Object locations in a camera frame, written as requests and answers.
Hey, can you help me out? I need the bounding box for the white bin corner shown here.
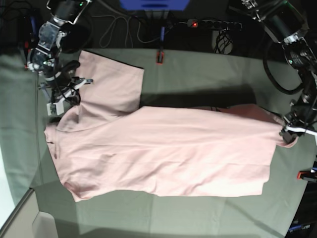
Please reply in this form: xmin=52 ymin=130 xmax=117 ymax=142
xmin=32 ymin=212 xmax=58 ymax=238

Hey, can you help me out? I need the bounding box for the white cable on floor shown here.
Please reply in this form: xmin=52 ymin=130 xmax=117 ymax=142
xmin=99 ymin=14 xmax=149 ymax=48

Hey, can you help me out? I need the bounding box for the blue clamp handle centre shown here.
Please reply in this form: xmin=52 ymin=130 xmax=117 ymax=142
xmin=160 ymin=26 xmax=165 ymax=43

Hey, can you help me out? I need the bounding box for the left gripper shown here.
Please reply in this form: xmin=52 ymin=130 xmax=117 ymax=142
xmin=283 ymin=112 xmax=315 ymax=139

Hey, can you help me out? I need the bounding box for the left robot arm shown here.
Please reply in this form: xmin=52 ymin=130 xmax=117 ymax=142
xmin=241 ymin=0 xmax=317 ymax=143

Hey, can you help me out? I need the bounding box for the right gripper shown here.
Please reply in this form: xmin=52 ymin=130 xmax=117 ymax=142
xmin=49 ymin=76 xmax=81 ymax=106

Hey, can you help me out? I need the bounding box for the pink t-shirt black print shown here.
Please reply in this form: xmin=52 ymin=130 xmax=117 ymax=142
xmin=45 ymin=51 xmax=296 ymax=202

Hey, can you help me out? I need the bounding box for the red clamp right edge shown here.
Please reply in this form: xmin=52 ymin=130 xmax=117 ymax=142
xmin=297 ymin=168 xmax=317 ymax=183

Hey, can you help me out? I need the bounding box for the red clamp top centre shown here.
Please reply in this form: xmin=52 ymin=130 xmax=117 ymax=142
xmin=156 ymin=51 xmax=164 ymax=65

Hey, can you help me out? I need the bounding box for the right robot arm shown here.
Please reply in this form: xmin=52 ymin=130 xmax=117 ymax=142
xmin=27 ymin=0 xmax=92 ymax=106

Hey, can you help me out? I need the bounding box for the blue box top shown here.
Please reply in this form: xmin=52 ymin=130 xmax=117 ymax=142
xmin=120 ymin=0 xmax=190 ymax=10

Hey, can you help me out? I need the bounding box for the black power strip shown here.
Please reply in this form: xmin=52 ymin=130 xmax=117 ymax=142
xmin=187 ymin=19 xmax=243 ymax=31

